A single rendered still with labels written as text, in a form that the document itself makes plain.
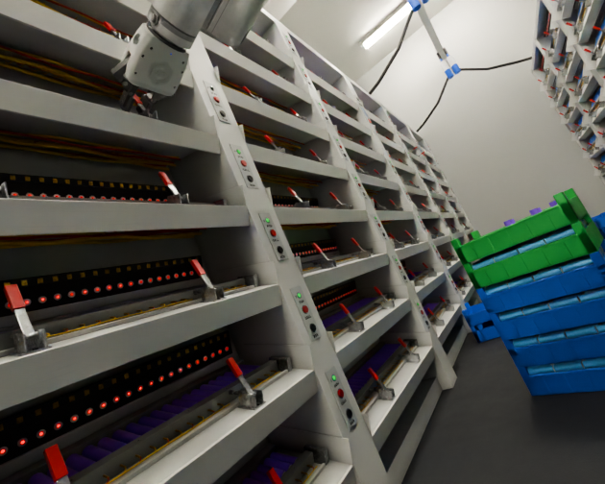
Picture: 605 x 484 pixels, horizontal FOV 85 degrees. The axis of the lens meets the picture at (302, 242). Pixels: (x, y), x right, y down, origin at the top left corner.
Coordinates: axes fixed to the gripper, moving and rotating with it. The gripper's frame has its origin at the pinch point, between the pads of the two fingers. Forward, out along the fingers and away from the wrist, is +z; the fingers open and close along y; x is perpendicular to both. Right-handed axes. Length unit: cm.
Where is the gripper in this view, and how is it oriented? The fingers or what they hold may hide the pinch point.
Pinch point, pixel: (135, 104)
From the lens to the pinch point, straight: 82.1
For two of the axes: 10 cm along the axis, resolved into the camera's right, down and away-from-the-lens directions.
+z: -6.2, 6.3, 4.6
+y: 5.5, -0.7, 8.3
